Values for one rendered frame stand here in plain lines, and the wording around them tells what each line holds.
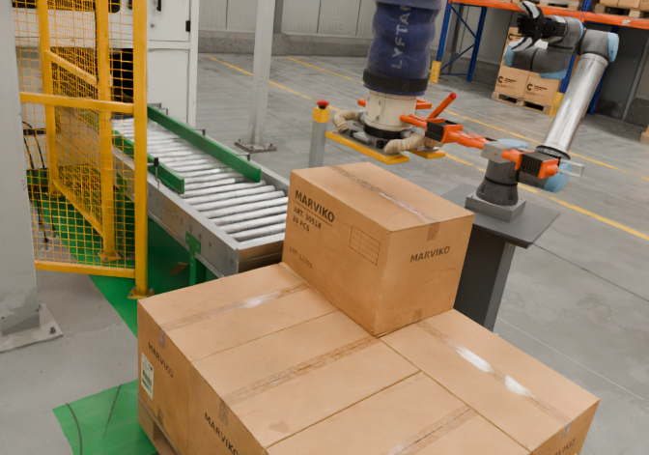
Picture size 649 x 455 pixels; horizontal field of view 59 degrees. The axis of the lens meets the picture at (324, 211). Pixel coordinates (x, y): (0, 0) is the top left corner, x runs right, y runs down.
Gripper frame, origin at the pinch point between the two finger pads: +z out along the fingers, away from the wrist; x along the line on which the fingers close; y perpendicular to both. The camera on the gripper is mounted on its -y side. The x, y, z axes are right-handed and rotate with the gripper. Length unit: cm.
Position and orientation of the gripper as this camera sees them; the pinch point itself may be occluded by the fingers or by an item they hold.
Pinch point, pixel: (518, 26)
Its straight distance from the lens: 204.2
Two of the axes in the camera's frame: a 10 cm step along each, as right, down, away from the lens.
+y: -6.0, -3.7, 7.1
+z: -7.9, 1.5, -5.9
